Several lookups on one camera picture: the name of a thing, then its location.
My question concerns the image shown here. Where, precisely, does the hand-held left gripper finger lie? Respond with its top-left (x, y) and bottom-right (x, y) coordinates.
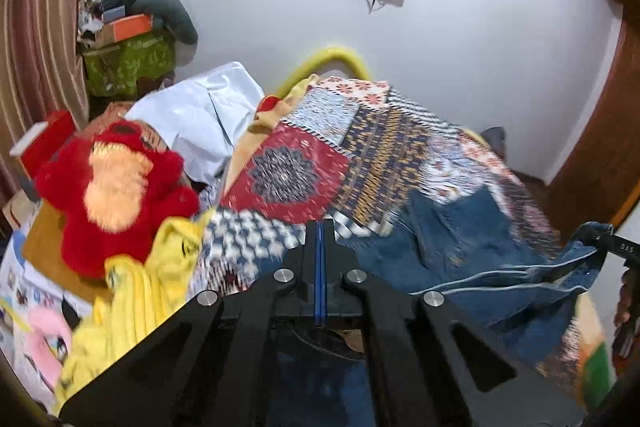
top-left (57, 222), bottom-right (322, 427)
top-left (320, 221), bottom-right (587, 427)

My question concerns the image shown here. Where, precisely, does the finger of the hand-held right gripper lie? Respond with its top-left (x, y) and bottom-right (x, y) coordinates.
top-left (571, 222), bottom-right (615, 254)

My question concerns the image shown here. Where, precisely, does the blue denim jacket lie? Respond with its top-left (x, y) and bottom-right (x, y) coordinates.
top-left (272, 187), bottom-right (617, 427)

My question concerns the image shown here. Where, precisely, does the person's right hand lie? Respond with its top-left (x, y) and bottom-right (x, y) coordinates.
top-left (612, 266), bottom-right (638, 329)

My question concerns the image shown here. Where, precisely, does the wooden wardrobe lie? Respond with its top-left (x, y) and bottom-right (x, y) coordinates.
top-left (544, 0), bottom-right (640, 240)

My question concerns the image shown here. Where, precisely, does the patchwork printed blanket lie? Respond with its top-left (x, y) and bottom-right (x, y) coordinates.
top-left (190, 74), bottom-right (617, 410)

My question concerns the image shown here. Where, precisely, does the dark bag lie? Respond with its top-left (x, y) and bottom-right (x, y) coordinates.
top-left (479, 126), bottom-right (508, 154)

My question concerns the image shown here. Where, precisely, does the yellow cloth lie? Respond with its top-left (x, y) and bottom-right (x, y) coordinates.
top-left (52, 207), bottom-right (217, 414)

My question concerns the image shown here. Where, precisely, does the white cloth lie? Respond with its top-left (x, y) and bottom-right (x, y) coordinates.
top-left (124, 62), bottom-right (267, 188)

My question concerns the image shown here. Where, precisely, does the red plush toy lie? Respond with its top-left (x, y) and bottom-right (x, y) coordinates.
top-left (34, 119), bottom-right (202, 279)

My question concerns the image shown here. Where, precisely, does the brown cardboard sheet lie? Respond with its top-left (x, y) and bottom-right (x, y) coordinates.
top-left (21, 201), bottom-right (109, 304)

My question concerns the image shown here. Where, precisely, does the pink soft item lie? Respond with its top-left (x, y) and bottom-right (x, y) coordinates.
top-left (24, 306), bottom-right (74, 389)

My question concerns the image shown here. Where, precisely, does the green patterned covered cabinet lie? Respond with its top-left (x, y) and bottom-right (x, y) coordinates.
top-left (81, 32), bottom-right (177, 98)

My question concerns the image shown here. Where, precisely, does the stack of magazines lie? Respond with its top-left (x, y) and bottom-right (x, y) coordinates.
top-left (0, 229), bottom-right (96, 325)

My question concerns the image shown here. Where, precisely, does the red box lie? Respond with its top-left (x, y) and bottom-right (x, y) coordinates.
top-left (9, 109), bottom-right (77, 178)

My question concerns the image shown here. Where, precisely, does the grey neck pillow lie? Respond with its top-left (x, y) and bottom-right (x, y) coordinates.
top-left (131, 0), bottom-right (199, 46)

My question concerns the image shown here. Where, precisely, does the orange box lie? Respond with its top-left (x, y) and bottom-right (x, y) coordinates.
top-left (101, 13), bottom-right (154, 44)

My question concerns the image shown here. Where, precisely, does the striped red curtain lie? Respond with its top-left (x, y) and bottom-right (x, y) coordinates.
top-left (0, 0), bottom-right (124, 228)

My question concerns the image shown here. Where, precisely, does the yellow bed frame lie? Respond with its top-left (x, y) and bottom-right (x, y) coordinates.
top-left (276, 47), bottom-right (372, 98)

